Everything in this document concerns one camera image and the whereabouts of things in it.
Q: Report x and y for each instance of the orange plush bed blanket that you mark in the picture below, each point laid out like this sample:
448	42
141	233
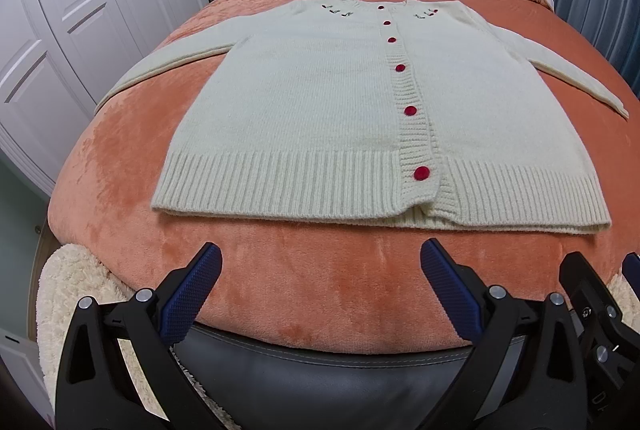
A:
328	287

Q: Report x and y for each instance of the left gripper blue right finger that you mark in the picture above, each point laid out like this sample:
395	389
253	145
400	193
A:
457	288

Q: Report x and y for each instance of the white panelled wardrobe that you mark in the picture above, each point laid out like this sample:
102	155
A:
58	60

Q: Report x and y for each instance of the cream fluffy rug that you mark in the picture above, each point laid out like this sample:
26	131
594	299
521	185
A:
71	273

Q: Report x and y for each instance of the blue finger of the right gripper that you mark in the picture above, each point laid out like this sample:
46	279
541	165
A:
631	268
582	283

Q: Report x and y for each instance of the cream knit cardigan red buttons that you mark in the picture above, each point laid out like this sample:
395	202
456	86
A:
412	113

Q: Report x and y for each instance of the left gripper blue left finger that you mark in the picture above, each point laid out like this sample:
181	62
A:
184	291

